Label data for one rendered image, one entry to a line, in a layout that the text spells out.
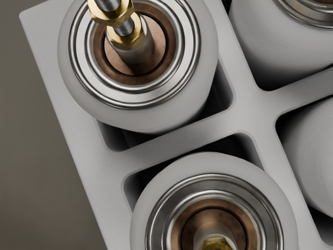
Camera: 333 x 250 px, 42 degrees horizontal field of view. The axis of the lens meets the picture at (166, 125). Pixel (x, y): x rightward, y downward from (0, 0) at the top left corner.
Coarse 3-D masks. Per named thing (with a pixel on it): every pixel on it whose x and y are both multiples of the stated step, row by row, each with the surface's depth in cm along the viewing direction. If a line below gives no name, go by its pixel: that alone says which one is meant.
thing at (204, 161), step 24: (168, 168) 25; (192, 168) 24; (216, 168) 24; (240, 168) 24; (144, 192) 25; (264, 192) 24; (144, 216) 24; (288, 216) 24; (144, 240) 24; (288, 240) 24
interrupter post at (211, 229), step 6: (210, 222) 24; (216, 222) 24; (198, 228) 24; (204, 228) 23; (210, 228) 22; (216, 228) 22; (222, 228) 22; (228, 228) 24; (198, 234) 22; (204, 234) 21; (210, 234) 21; (216, 234) 21; (222, 234) 21; (228, 234) 21; (198, 240) 21; (228, 240) 21; (234, 240) 21; (198, 246) 21; (234, 246) 21
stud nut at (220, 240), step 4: (204, 240) 21; (208, 240) 20; (212, 240) 20; (216, 240) 20; (220, 240) 20; (224, 240) 20; (204, 244) 20; (208, 244) 20; (212, 244) 20; (216, 244) 20; (220, 244) 20; (224, 244) 20; (228, 244) 20; (204, 248) 20; (208, 248) 20; (212, 248) 20; (216, 248) 20; (220, 248) 20; (224, 248) 20; (228, 248) 20; (232, 248) 20
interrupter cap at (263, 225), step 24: (168, 192) 24; (192, 192) 24; (216, 192) 24; (240, 192) 24; (168, 216) 24; (192, 216) 24; (216, 216) 24; (240, 216) 24; (264, 216) 24; (168, 240) 24; (192, 240) 24; (240, 240) 24; (264, 240) 23
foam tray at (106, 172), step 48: (48, 0) 33; (48, 48) 32; (240, 48) 32; (240, 96) 31; (288, 96) 31; (96, 144) 32; (144, 144) 32; (192, 144) 31; (240, 144) 40; (96, 192) 32; (288, 192) 31
